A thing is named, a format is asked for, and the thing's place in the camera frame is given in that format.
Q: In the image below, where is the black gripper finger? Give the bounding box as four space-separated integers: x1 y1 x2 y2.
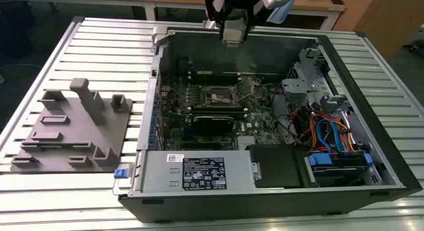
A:
202 0 228 28
242 0 258 41

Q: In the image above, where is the silver CPU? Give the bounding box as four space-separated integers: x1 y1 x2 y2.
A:
220 19 248 47

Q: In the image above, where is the CPU socket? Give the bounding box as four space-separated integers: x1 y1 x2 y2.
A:
205 85 241 107

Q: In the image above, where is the grey case latch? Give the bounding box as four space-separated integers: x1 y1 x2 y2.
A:
150 26 170 47

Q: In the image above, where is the metal drive cage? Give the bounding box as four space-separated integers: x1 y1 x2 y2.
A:
280 48 353 117

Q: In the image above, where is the wooden cabinet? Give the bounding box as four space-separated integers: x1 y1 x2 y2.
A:
332 0 424 62

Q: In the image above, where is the green motherboard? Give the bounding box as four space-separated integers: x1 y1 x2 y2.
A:
157 76 290 152

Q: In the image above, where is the green RAM stick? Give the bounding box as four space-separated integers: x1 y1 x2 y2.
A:
190 111 248 119

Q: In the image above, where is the black graphics card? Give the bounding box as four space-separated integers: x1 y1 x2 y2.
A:
192 115 234 135

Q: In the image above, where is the silver chipset heatsink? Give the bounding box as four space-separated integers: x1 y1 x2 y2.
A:
236 136 258 145

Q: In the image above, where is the black plastic shroud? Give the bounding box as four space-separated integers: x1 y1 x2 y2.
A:
245 144 312 190

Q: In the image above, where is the hard disk in blue carrier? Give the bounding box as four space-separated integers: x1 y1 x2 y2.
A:
306 151 373 188

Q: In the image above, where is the grey parts rack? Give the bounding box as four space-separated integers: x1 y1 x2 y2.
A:
9 77 133 173

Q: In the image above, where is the grey power supply unit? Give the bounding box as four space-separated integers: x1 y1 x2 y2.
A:
130 150 257 192

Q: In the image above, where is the black PC case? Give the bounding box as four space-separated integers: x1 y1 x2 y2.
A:
112 26 424 223

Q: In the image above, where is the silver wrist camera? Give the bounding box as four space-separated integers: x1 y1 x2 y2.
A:
260 0 286 10

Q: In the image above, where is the thick black cable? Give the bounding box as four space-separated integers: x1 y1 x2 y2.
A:
268 90 310 145

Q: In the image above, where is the orange power wire bundle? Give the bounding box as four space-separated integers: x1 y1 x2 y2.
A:
290 111 364 154

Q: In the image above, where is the blue data wire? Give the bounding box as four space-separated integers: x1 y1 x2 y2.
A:
316 119 348 156

